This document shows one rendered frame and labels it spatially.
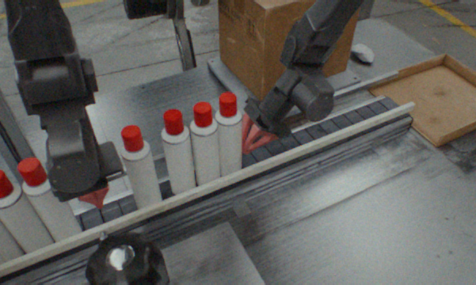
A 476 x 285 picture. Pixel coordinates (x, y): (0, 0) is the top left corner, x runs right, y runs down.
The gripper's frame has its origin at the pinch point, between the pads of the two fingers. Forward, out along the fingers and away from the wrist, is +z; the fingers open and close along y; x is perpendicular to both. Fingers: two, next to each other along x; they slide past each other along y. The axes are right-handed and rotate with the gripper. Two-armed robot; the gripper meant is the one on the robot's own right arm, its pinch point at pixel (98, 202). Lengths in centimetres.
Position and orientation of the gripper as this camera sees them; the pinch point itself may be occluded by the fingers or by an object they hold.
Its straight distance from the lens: 68.9
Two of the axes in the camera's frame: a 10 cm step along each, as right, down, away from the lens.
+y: 8.9, -3.2, 3.3
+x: -4.6, -6.3, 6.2
